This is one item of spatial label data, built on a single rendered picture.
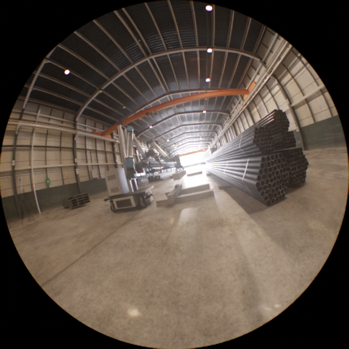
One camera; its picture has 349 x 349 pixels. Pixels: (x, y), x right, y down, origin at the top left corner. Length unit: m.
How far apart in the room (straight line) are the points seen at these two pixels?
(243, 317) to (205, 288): 0.24
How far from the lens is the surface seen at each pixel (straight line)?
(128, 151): 1.86
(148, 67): 11.50
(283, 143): 1.57
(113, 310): 0.71
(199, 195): 1.78
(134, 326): 0.63
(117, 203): 2.17
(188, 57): 11.21
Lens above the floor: 0.56
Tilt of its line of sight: 2 degrees down
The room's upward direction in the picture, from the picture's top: 13 degrees counter-clockwise
